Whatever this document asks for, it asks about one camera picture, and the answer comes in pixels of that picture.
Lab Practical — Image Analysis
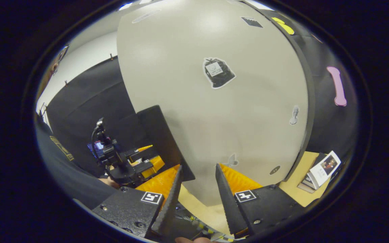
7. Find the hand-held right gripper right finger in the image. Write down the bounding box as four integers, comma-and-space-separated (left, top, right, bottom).
215, 164, 305, 237

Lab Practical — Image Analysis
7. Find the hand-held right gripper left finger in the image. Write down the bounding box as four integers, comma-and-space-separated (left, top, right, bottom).
92, 164, 184, 238

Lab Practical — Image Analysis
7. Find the silver cabinet door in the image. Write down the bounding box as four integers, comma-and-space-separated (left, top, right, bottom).
117, 0, 310, 207

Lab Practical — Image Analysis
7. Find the person's dark shirt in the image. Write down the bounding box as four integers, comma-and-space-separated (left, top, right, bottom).
34, 113, 122, 210

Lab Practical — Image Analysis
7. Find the black backdrop cloth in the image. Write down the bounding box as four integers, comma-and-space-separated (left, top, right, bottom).
46, 8, 359, 178

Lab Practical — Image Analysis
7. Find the grey book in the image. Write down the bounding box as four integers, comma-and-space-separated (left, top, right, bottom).
297, 169, 318, 194

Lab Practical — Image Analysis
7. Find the white cover book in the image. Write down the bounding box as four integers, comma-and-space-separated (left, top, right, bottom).
308, 151, 342, 187

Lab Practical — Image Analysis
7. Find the person's head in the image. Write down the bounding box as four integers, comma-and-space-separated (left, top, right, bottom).
37, 44, 70, 98

